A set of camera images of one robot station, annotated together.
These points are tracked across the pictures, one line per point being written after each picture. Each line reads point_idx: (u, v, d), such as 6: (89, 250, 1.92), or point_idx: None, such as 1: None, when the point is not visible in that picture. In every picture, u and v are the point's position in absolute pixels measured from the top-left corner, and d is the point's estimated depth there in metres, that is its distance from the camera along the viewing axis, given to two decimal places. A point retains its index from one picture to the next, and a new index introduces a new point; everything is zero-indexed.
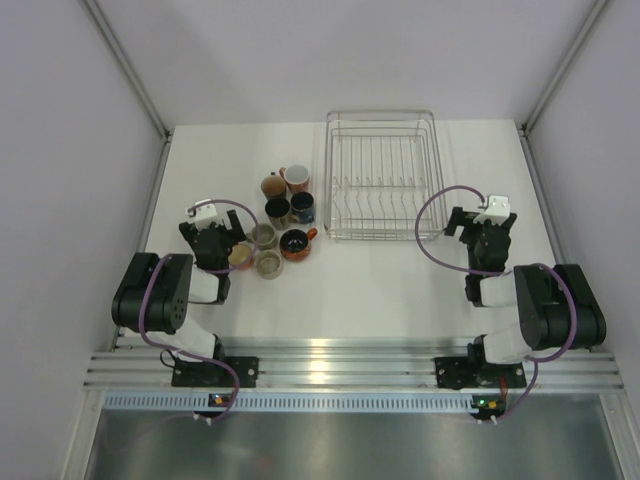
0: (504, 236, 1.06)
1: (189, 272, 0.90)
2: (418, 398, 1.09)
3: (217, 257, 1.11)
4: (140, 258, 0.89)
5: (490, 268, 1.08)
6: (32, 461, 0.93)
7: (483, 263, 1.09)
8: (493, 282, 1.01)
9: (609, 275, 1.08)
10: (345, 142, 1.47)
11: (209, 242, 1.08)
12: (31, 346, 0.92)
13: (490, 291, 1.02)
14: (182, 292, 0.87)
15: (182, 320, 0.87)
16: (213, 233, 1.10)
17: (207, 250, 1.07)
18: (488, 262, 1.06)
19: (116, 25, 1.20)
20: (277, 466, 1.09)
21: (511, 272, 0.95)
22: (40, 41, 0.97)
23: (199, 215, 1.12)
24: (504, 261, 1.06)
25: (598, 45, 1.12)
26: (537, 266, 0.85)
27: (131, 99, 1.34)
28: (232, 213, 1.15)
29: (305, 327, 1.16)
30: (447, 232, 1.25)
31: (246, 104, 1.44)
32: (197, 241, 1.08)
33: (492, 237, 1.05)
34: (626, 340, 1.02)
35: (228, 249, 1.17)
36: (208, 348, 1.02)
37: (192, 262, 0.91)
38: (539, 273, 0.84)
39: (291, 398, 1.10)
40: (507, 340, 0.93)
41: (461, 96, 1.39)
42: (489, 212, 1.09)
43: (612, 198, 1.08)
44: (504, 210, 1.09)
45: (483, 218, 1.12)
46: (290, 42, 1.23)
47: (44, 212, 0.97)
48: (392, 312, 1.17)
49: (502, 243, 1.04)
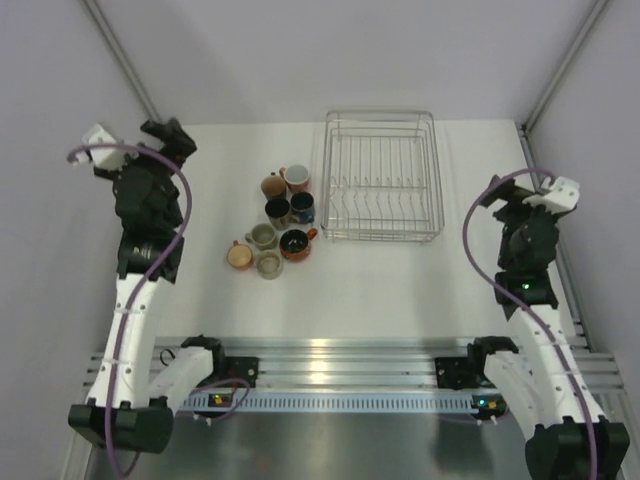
0: (554, 231, 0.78)
1: (139, 387, 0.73)
2: (421, 399, 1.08)
3: (152, 217, 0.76)
4: (79, 422, 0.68)
5: (537, 316, 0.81)
6: (32, 460, 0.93)
7: (520, 261, 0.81)
8: (542, 347, 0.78)
9: (610, 276, 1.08)
10: (344, 142, 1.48)
11: (136, 194, 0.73)
12: (31, 345, 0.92)
13: (522, 328, 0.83)
14: (153, 420, 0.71)
15: (169, 416, 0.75)
16: (133, 179, 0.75)
17: (136, 208, 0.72)
18: (525, 261, 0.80)
19: (116, 25, 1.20)
20: (276, 467, 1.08)
21: (580, 399, 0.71)
22: (41, 39, 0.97)
23: (96, 156, 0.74)
24: (548, 263, 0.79)
25: (599, 43, 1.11)
26: (575, 441, 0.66)
27: (130, 98, 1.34)
28: (175, 134, 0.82)
29: (305, 327, 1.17)
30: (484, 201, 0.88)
31: (246, 104, 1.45)
32: (118, 193, 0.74)
33: (538, 231, 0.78)
34: (626, 340, 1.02)
35: (174, 199, 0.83)
36: (207, 366, 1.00)
37: (136, 413, 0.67)
38: (557, 457, 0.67)
39: (289, 398, 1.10)
40: (512, 389, 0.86)
41: (461, 97, 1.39)
42: (547, 199, 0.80)
43: (613, 198, 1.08)
44: (567, 200, 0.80)
45: (536, 201, 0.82)
46: (290, 41, 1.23)
47: (44, 212, 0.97)
48: (392, 312, 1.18)
49: (551, 240, 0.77)
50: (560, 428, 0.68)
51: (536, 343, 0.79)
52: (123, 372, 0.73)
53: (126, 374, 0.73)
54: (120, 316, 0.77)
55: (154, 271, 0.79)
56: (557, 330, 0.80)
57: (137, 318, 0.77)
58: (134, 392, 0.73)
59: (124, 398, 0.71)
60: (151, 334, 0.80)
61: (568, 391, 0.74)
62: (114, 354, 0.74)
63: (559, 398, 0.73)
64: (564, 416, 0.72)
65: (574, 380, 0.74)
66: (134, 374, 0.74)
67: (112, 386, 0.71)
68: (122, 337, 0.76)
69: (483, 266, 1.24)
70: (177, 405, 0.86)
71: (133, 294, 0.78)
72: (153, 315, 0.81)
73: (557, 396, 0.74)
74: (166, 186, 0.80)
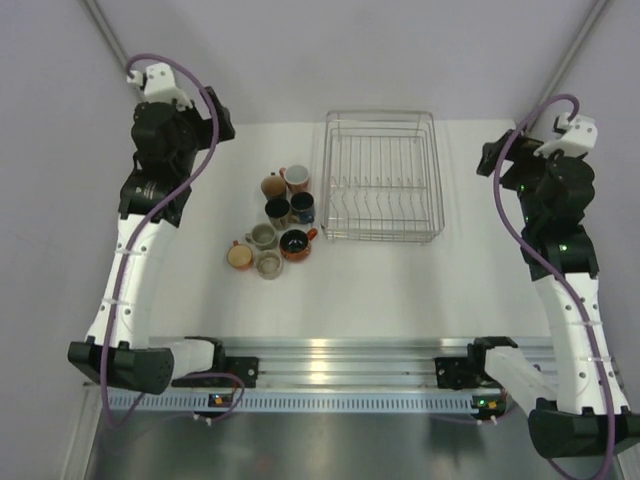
0: (585, 168, 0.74)
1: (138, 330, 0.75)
2: (425, 399, 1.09)
3: (164, 152, 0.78)
4: (76, 357, 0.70)
5: (571, 289, 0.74)
6: (31, 459, 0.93)
7: (551, 208, 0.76)
8: (570, 326, 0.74)
9: (611, 276, 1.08)
10: (344, 142, 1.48)
11: (156, 119, 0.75)
12: (30, 344, 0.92)
13: (550, 296, 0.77)
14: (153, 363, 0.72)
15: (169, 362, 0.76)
16: (157, 108, 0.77)
17: (151, 131, 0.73)
18: (562, 206, 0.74)
19: (117, 25, 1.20)
20: (276, 467, 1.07)
21: (605, 388, 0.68)
22: (42, 39, 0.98)
23: (148, 87, 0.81)
24: (585, 207, 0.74)
25: (599, 42, 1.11)
26: (590, 431, 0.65)
27: (131, 98, 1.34)
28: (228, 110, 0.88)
29: (305, 327, 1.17)
30: (485, 169, 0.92)
31: (246, 104, 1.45)
32: (139, 115, 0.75)
33: (569, 168, 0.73)
34: (628, 340, 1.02)
35: (187, 154, 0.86)
36: (207, 361, 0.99)
37: (134, 354, 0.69)
38: (564, 441, 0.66)
39: (290, 398, 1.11)
40: (513, 375, 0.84)
41: (461, 97, 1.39)
42: (567, 138, 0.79)
43: (613, 197, 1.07)
44: (586, 138, 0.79)
45: (553, 147, 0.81)
46: (290, 41, 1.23)
47: (43, 210, 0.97)
48: (392, 312, 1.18)
49: (584, 178, 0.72)
50: (576, 416, 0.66)
51: (565, 319, 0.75)
52: (123, 312, 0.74)
53: (125, 314, 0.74)
54: (121, 257, 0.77)
55: (157, 214, 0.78)
56: (591, 304, 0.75)
57: (138, 259, 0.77)
58: (133, 335, 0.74)
59: (121, 339, 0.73)
60: (152, 278, 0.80)
61: (592, 378, 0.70)
62: (114, 294, 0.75)
63: (583, 385, 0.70)
64: (584, 407, 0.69)
65: (601, 367, 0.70)
66: (133, 315, 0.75)
67: (111, 325, 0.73)
68: (123, 280, 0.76)
69: (483, 266, 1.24)
70: (180, 368, 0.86)
71: (134, 236, 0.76)
72: (155, 259, 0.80)
73: (581, 384, 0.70)
74: (185, 138, 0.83)
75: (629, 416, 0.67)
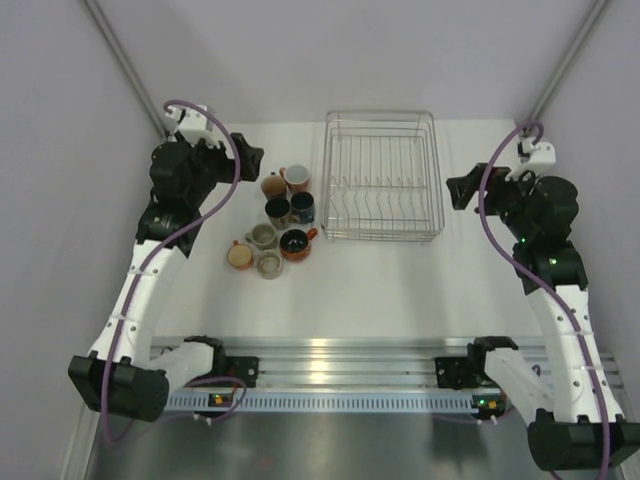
0: (566, 183, 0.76)
1: (140, 345, 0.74)
2: (430, 399, 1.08)
3: (177, 191, 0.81)
4: (78, 373, 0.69)
5: (562, 300, 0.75)
6: (30, 459, 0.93)
7: (539, 224, 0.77)
8: (564, 337, 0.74)
9: (609, 276, 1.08)
10: (344, 142, 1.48)
11: (172, 160, 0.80)
12: (30, 344, 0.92)
13: (543, 314, 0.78)
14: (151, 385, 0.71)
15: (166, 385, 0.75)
16: (174, 150, 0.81)
17: (167, 172, 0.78)
18: (549, 221, 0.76)
19: (117, 25, 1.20)
20: (277, 466, 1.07)
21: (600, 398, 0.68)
22: (42, 38, 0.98)
23: (185, 123, 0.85)
24: (571, 221, 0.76)
25: (599, 42, 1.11)
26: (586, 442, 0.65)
27: (130, 97, 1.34)
28: (256, 154, 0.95)
29: (305, 328, 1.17)
30: (462, 204, 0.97)
31: (246, 104, 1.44)
32: (156, 157, 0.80)
33: (553, 186, 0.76)
34: (627, 340, 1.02)
35: (201, 191, 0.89)
36: (207, 363, 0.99)
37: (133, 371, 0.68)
38: (562, 449, 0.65)
39: (290, 397, 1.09)
40: (514, 383, 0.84)
41: (461, 97, 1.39)
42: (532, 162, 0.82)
43: (613, 198, 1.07)
44: (548, 155, 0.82)
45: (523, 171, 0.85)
46: (291, 40, 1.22)
47: (44, 210, 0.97)
48: (392, 312, 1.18)
49: (568, 193, 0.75)
50: (573, 425, 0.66)
51: (557, 330, 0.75)
52: (128, 329, 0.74)
53: (131, 331, 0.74)
54: (133, 277, 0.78)
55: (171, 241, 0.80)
56: (582, 314, 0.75)
57: (149, 280, 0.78)
58: (135, 350, 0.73)
59: (124, 354, 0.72)
60: (158, 303, 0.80)
61: (586, 387, 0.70)
62: (122, 310, 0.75)
63: (577, 395, 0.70)
64: (580, 415, 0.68)
65: (595, 375, 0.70)
66: (138, 332, 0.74)
67: (115, 340, 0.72)
68: (133, 297, 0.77)
69: (483, 266, 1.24)
70: (179, 378, 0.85)
71: (148, 256, 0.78)
72: (165, 283, 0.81)
73: (575, 392, 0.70)
74: (197, 177, 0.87)
75: (624, 424, 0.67)
